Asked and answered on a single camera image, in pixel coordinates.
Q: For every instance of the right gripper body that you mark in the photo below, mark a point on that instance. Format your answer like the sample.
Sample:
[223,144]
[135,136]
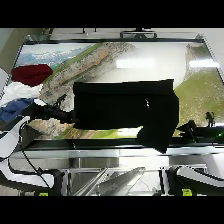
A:
[187,128]

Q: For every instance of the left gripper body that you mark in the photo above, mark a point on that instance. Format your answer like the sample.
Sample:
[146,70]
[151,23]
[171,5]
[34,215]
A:
[65,116]

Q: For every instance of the black garment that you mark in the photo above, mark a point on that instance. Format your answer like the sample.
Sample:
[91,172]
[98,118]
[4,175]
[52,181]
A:
[123,105]

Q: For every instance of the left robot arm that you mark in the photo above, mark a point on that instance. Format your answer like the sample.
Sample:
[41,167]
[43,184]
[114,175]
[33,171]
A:
[10,140]

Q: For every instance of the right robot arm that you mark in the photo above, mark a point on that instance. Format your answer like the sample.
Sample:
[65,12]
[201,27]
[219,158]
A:
[200,176]

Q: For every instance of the white garment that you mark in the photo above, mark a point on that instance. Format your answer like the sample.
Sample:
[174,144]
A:
[20,91]

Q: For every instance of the red garment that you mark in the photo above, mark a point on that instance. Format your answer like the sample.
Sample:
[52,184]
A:
[32,74]

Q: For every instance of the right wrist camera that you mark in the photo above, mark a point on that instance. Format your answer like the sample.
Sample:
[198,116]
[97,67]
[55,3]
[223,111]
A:
[210,118]

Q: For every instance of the silver frame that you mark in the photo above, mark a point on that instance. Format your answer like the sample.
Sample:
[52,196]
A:
[126,181]

